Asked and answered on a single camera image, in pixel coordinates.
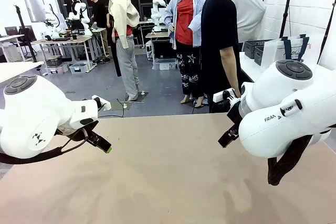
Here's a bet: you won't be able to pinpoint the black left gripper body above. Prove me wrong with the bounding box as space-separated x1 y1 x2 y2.
56 120 100 141

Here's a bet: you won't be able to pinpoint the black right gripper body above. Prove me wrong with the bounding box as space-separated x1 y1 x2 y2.
226 100 244 131

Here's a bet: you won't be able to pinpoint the person's right forearm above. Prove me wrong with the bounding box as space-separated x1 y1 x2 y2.
219 47 242 98

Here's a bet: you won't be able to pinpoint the white side table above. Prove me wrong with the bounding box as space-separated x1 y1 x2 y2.
239 51 266 83

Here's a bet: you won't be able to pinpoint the clear plastic storage bin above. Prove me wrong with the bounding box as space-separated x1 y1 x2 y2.
69 62 93 74
153 58 177 71

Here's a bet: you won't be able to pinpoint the person in black t-shirt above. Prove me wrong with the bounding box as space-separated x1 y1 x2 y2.
200 0 247 114

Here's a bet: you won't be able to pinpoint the white table with leg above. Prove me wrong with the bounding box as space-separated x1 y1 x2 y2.
0 60 45 84

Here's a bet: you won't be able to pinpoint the wooden background work table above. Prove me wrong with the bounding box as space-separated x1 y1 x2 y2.
30 36 95 74

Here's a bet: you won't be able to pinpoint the mannequin blue shirt red top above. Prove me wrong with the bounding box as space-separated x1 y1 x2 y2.
164 0 211 108

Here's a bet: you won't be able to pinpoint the person in white shirt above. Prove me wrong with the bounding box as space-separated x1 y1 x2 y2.
229 0 267 44

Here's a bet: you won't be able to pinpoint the mannequin cream jacket grey trousers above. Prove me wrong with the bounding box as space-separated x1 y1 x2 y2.
103 0 141 102

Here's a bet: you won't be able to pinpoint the black tripod stand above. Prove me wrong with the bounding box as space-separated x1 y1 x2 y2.
13 4 38 63

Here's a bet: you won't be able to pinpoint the background person in black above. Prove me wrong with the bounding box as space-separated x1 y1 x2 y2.
87 0 109 63

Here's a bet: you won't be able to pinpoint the black slanted pole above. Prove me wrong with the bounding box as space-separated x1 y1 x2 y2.
317 10 336 65

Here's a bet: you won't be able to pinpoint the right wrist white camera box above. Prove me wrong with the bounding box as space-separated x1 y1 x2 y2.
213 88 241 107

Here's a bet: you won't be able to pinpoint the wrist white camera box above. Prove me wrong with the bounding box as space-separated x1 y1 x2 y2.
213 88 241 107
91 95 112 111

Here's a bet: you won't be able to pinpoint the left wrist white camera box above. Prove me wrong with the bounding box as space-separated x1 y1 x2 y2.
91 95 112 111

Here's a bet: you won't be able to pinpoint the grey floor base plate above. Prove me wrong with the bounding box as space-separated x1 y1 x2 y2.
104 101 132 111

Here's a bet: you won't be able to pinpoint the left arm black cable sleeve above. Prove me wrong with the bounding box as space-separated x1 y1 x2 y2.
0 129 90 165

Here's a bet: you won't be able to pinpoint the grey wall panel board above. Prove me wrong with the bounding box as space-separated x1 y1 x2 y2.
23 0 47 23

